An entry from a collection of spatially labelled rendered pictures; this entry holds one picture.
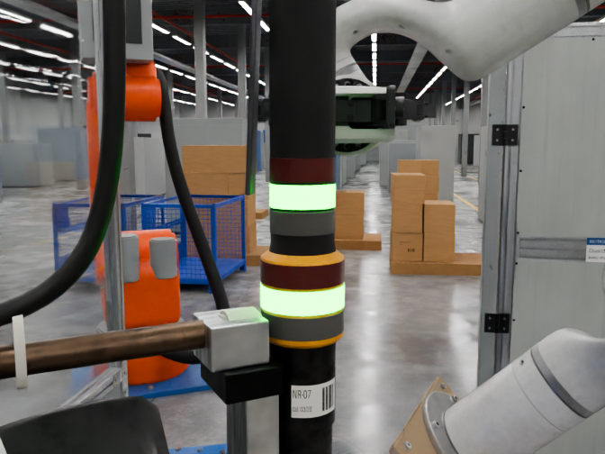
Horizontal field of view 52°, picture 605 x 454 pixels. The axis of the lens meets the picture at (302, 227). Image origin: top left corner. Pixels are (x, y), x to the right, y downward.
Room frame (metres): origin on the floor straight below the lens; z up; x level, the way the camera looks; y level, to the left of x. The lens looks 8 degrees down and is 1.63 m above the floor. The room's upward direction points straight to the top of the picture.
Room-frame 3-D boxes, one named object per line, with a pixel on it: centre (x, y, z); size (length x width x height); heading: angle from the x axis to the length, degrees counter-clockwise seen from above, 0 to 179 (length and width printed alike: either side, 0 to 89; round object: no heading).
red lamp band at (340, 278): (0.32, 0.00, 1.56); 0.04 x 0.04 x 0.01
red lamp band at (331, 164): (0.32, 0.00, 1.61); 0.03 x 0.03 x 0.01
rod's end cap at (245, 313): (0.30, 0.03, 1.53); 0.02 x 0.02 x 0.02; 27
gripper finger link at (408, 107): (0.51, -0.08, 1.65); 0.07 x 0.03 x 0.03; 172
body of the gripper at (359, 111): (0.61, -0.04, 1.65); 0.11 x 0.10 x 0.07; 172
